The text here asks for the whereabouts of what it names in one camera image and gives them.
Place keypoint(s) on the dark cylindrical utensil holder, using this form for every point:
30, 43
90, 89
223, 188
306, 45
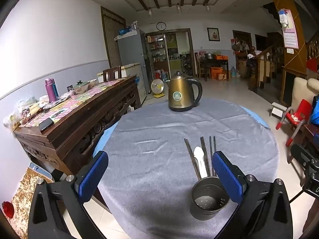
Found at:
208, 197

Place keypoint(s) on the dark side table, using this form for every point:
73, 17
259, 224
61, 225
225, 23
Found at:
214, 67

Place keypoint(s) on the beige armchair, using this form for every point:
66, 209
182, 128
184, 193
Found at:
304, 89

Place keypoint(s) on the red child's chair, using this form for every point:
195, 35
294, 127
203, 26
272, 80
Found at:
297, 118

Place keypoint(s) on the dark chopstick two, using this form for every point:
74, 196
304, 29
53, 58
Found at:
206, 163

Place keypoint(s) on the pink wall calendar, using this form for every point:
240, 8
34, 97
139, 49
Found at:
288, 29

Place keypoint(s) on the framed wall picture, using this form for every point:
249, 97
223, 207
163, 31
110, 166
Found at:
213, 34

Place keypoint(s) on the blue jacket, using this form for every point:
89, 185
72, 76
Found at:
314, 118

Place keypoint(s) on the carved dark wooden sideboard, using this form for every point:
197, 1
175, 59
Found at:
69, 144

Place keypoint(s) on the gold electric kettle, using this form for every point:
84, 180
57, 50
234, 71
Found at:
184, 92

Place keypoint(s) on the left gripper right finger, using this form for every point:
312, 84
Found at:
231, 177

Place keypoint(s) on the grey table cloth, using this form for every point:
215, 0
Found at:
147, 185

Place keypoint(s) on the black smartphone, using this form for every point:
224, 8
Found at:
45, 124

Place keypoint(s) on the white chest freezer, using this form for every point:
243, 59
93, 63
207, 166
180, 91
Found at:
133, 69

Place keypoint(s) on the wooden stair railing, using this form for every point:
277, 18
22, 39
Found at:
264, 66

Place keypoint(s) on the round wall clock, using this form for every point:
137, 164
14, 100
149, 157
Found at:
161, 26

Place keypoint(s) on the purple thermos bottle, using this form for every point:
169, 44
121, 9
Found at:
49, 90

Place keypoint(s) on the lidded ceramic bowl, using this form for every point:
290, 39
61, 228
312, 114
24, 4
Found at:
81, 87

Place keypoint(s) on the wooden dining chair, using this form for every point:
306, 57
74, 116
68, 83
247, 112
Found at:
112, 74

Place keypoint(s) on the blue thermos bottle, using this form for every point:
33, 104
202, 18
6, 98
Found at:
54, 88

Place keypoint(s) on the dark chopstick one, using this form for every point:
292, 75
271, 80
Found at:
191, 154

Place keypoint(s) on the white step stool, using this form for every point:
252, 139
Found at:
277, 110

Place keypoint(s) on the grey refrigerator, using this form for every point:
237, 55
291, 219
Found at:
133, 49

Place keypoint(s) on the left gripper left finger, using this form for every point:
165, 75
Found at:
90, 175

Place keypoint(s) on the white ceramic spoon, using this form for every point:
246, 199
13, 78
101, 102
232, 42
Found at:
199, 156

